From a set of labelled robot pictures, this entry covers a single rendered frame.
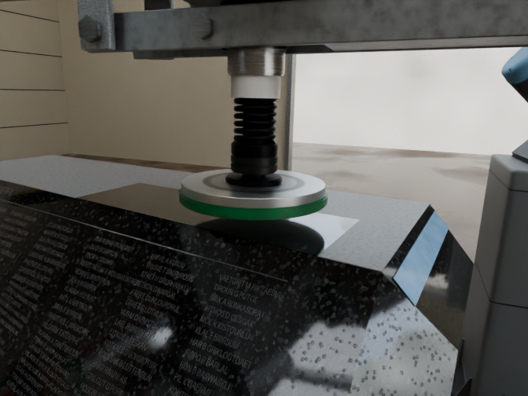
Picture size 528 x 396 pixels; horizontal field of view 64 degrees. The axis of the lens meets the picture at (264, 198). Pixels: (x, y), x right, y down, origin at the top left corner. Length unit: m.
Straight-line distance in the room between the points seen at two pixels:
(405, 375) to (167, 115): 6.03
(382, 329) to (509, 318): 1.13
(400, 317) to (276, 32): 0.36
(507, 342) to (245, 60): 1.30
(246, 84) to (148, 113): 5.98
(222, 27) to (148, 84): 5.97
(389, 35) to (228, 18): 0.20
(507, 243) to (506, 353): 0.37
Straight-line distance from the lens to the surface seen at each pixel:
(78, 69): 7.30
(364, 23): 0.53
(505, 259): 1.50
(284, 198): 0.53
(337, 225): 0.63
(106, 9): 0.63
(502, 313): 1.57
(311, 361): 0.47
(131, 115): 6.72
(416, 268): 0.57
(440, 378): 0.52
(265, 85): 0.58
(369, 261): 0.51
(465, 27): 0.53
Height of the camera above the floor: 1.05
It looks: 14 degrees down
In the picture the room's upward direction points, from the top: 2 degrees clockwise
